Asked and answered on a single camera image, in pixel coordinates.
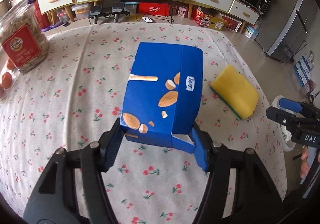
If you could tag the red gift box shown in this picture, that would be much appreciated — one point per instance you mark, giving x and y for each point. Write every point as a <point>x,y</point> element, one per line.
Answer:
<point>157,9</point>

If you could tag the grey refrigerator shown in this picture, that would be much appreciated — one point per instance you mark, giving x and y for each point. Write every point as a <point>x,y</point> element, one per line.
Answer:
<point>285,26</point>

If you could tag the orange tomatoes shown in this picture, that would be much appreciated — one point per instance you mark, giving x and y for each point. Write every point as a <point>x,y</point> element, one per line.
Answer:
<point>8,77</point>

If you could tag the white red storage box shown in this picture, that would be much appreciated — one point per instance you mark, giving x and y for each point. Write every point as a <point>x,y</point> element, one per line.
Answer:
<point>231,23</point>

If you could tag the person right hand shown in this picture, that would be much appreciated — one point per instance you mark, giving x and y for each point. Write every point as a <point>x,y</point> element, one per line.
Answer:
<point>304,169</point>

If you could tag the cherry print tablecloth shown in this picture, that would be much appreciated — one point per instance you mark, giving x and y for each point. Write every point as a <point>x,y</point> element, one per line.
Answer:
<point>76,94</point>

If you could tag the clear jar red label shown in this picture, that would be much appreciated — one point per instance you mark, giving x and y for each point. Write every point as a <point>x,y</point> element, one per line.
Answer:
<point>21,37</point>

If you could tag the blue cookie box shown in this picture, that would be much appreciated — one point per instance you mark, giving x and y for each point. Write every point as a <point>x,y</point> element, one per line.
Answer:
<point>163,95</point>

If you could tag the light blue tissue box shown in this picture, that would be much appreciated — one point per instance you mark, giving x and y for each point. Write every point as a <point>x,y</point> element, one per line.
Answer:
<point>250,32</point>

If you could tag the yellow green sponge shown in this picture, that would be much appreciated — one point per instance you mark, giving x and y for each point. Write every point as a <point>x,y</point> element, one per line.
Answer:
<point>236,91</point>

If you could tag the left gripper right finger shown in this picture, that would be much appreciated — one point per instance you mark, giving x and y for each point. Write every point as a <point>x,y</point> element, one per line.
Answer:
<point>214,158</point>

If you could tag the stacked blue white cartons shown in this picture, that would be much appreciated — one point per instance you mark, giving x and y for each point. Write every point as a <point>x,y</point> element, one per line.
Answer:
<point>302,69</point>

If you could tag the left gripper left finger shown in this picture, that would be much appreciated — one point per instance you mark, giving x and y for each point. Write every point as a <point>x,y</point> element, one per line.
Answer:
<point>97,158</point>

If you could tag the yellow red cardboard box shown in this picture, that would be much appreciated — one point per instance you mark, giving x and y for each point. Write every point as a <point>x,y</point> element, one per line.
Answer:
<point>207,18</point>

